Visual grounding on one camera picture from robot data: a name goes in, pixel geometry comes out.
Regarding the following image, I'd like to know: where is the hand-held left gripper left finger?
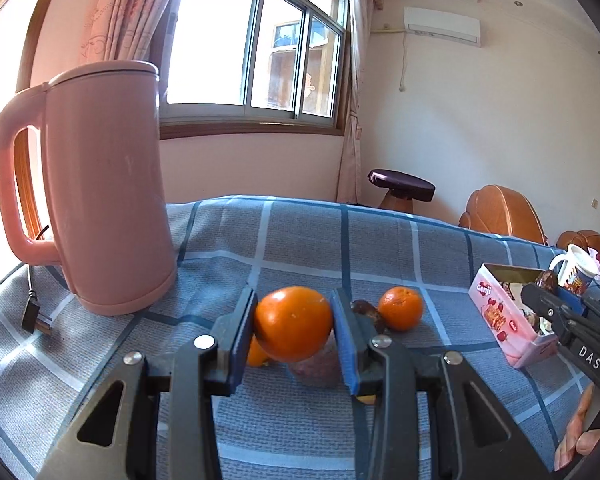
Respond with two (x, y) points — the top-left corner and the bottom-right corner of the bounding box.
(37, 287), (259, 480)

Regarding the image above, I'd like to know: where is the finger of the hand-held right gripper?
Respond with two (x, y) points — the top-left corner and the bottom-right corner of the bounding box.
(540, 307), (583, 347)
(521, 282), (588, 318)

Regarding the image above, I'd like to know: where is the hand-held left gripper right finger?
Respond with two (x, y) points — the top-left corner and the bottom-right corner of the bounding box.
(330, 287), (551, 480)

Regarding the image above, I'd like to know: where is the pink snack box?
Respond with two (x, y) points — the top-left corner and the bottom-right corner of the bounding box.
(470, 262), (564, 370)

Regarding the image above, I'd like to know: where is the large orange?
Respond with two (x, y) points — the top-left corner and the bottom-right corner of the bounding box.
(253, 286), (334, 363)

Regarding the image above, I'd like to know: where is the dimpled mandarin orange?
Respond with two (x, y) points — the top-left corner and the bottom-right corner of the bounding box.
(378, 286), (425, 332)

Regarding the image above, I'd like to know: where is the person's right hand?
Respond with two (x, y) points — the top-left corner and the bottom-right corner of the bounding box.
(554, 384), (600, 472)

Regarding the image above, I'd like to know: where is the small orange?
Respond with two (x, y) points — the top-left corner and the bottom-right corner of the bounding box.
(246, 336), (271, 367)

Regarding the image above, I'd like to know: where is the dark brown passion fruit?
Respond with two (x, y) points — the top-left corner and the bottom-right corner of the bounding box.
(350, 299), (387, 336)

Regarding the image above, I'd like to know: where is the white printed cup with lid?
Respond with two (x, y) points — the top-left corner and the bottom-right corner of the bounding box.
(549, 244), (600, 297)

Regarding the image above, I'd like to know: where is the blue plaid blanket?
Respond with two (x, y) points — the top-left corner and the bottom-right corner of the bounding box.
(0, 194), (600, 480)

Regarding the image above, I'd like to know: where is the round dark purple stool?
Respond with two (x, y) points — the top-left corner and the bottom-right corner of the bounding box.
(367, 169), (436, 211)

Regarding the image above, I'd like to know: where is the pink electric kettle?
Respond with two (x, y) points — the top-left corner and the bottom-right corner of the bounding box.
(0, 60), (178, 317)

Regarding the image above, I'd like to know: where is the pale narrow curtain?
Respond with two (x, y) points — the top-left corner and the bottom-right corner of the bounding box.
(336, 0), (385, 206)

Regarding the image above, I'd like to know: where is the white air conditioner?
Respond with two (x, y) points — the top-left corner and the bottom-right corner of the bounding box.
(404, 6), (482, 49)

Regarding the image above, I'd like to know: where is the sliding glass window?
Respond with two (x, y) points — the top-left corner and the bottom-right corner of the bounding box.
(149, 0), (352, 139)

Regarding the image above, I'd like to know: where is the pink flowered curtain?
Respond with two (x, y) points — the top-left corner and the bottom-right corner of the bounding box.
(77, 0), (193, 64)

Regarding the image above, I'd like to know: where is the black power plug with cable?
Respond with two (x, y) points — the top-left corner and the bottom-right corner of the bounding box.
(21, 223), (54, 336)

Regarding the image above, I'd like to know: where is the air conditioner hose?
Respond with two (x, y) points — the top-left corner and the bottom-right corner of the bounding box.
(370, 25), (409, 94)

